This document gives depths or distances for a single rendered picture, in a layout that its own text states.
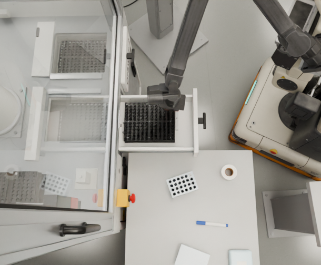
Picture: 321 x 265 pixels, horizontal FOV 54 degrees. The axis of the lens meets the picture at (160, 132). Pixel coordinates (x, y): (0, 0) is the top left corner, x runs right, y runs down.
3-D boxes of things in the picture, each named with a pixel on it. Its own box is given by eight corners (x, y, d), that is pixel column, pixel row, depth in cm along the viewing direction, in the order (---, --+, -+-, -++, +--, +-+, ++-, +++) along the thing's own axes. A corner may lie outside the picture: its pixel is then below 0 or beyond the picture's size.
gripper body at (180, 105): (183, 111, 129) (184, 106, 122) (159, 108, 130) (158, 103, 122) (185, 95, 130) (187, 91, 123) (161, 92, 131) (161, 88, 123)
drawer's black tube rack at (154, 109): (174, 106, 146) (174, 102, 139) (174, 144, 141) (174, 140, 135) (127, 107, 147) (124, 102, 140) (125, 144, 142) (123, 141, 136)
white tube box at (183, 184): (191, 172, 145) (192, 171, 142) (198, 189, 143) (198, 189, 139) (166, 180, 145) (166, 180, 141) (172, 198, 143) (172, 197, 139)
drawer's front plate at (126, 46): (130, 38, 158) (127, 25, 147) (128, 92, 151) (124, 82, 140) (126, 38, 158) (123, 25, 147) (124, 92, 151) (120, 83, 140)
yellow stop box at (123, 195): (131, 190, 137) (129, 189, 130) (130, 207, 135) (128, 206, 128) (119, 190, 137) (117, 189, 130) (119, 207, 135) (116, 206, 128)
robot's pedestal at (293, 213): (306, 189, 215) (373, 175, 141) (313, 235, 207) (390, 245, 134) (261, 192, 216) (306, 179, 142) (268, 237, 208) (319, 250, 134)
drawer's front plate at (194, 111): (195, 96, 148) (197, 87, 138) (197, 157, 141) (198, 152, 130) (191, 97, 149) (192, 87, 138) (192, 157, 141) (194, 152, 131)
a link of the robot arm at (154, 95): (178, 81, 111) (176, 69, 117) (145, 83, 111) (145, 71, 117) (178, 108, 118) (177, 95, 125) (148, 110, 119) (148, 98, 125)
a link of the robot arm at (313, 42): (319, 46, 106) (312, 39, 110) (303, 26, 101) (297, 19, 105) (296, 64, 110) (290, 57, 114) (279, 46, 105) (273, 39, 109)
